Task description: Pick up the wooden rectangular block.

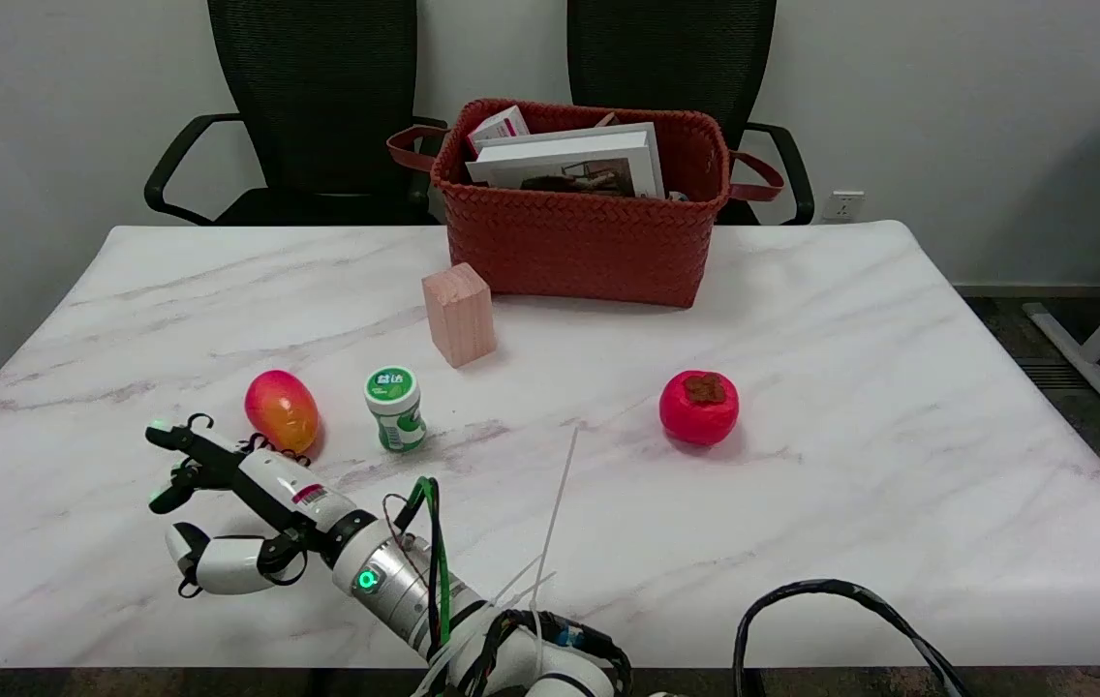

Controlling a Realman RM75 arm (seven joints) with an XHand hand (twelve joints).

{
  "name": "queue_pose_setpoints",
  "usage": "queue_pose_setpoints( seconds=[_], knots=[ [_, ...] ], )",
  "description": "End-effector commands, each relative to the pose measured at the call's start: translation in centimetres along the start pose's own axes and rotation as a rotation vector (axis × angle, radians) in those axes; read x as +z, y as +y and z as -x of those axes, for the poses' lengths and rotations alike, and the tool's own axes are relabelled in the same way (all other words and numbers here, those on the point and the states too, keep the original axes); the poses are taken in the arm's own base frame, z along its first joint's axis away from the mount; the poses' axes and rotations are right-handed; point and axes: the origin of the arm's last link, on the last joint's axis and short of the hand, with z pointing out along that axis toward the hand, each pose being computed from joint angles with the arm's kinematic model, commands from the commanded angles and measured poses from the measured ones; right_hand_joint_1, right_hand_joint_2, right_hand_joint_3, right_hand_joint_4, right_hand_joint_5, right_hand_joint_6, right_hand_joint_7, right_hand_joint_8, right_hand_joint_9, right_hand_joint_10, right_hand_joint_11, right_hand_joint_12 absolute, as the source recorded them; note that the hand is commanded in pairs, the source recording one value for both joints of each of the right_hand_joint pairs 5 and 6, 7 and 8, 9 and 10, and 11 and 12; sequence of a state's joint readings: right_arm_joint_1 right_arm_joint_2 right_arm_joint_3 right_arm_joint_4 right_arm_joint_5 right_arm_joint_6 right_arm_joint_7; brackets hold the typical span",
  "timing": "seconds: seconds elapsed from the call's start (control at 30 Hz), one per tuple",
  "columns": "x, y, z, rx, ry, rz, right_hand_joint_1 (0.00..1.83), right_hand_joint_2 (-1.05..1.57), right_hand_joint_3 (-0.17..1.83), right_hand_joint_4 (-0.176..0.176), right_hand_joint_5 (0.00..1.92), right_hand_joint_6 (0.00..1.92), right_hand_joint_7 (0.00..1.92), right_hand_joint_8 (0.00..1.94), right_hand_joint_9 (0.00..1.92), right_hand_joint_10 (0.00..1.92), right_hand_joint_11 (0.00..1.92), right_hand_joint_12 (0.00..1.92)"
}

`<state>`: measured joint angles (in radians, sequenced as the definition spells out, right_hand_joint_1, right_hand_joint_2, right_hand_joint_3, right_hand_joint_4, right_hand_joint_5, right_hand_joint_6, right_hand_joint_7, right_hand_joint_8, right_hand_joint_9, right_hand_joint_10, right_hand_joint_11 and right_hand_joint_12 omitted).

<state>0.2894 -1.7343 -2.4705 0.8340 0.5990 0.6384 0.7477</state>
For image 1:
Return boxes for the green white gum bottle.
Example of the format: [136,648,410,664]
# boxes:
[364,366,428,453]

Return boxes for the red woven basket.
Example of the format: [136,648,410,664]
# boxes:
[387,98,785,309]

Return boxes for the red toy persimmon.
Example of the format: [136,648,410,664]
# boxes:
[658,370,740,446]

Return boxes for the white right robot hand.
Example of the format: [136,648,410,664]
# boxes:
[145,413,375,597]

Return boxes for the green and black cable bundle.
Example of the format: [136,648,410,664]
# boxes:
[382,475,455,652]

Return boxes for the black mesh office chair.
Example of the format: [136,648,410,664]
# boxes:
[566,0,815,226]
[144,0,449,227]

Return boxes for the black braided hanging cable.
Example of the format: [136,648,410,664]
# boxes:
[458,610,633,697]

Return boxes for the red yellow toy mango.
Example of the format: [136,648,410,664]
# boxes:
[244,370,321,455]

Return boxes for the white zip tie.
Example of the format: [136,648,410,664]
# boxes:
[487,426,580,679]

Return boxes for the wooden rectangular block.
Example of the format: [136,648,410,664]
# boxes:
[422,262,497,369]

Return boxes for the pink white small box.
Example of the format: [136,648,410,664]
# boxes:
[466,106,532,156]

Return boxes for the black braided looping cable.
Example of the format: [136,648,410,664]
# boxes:
[733,579,972,697]

